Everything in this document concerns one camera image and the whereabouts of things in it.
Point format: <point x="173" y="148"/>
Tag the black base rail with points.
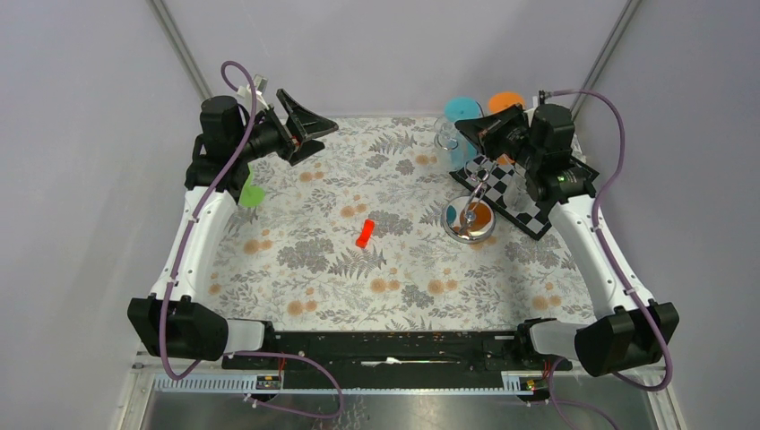
<point x="402" y="360"/>

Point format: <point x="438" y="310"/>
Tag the small red block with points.
<point x="365" y="234"/>

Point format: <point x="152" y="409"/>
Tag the clear wine glass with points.
<point x="447" y="137"/>
<point x="517" y="198"/>

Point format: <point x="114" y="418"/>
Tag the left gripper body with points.
<point x="269" y="136"/>

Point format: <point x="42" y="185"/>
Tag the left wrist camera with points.
<point x="253" y="92"/>

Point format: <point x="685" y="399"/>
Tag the black white checkerboard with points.
<point x="530" y="222"/>

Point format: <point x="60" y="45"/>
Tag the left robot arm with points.
<point x="172" y="321"/>

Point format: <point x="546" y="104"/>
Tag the blue wine glass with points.
<point x="458" y="109"/>

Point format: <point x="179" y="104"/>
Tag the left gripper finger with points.
<point x="305" y="150"/>
<point x="304" y="124"/>

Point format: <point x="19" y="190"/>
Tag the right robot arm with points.
<point x="632" y="328"/>

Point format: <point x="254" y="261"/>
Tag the orange wine glass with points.
<point x="504" y="100"/>

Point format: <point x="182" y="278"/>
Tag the green wine glass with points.
<point x="251" y="195"/>

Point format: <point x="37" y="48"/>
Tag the chrome wine glass rack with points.
<point x="466" y="218"/>

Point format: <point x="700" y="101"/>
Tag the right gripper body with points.
<point x="517" y="145"/>

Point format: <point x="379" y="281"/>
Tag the floral tablecloth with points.
<point x="293" y="261"/>

